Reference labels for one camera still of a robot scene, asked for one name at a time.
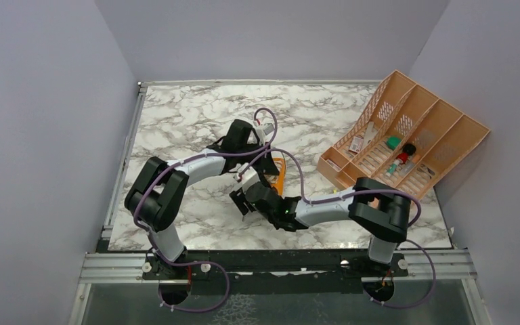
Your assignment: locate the peach plastic organizer tray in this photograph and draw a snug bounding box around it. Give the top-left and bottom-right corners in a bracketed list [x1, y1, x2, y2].
[317, 70, 490, 199]

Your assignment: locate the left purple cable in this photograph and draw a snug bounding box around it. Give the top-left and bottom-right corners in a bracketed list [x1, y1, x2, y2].
[132, 107, 279, 313]

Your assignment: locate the purple cable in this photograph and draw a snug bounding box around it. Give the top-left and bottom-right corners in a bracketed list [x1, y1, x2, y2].
[132, 107, 279, 313]
[237, 148, 437, 310]

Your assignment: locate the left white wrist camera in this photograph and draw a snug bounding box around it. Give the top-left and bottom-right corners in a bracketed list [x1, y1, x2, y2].
[254, 123, 275, 146]

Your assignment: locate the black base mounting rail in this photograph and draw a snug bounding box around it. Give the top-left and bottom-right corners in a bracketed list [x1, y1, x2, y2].
[142, 248, 408, 295]

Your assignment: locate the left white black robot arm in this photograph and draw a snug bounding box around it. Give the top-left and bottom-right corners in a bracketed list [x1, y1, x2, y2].
[124, 119, 278, 278]

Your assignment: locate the orange canvas sneaker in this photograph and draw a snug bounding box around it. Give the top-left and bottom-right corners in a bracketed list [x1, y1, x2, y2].
[268, 158, 286, 196]

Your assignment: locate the green cap item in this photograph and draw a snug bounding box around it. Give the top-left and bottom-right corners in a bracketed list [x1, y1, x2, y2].
[385, 136, 401, 150]

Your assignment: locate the red black bottle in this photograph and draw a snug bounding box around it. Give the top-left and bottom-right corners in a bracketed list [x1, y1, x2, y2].
[387, 143, 416, 175]

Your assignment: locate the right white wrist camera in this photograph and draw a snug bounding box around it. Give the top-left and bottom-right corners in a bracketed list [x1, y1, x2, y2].
[234, 163, 260, 186]

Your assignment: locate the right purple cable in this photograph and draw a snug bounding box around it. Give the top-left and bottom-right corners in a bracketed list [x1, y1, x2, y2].
[237, 148, 437, 310]

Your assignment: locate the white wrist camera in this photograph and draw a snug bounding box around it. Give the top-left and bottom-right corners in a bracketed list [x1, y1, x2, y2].
[234, 163, 260, 186]
[254, 123, 275, 146]

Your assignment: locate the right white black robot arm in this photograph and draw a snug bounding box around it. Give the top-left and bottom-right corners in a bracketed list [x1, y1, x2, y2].
[230, 177, 414, 276]

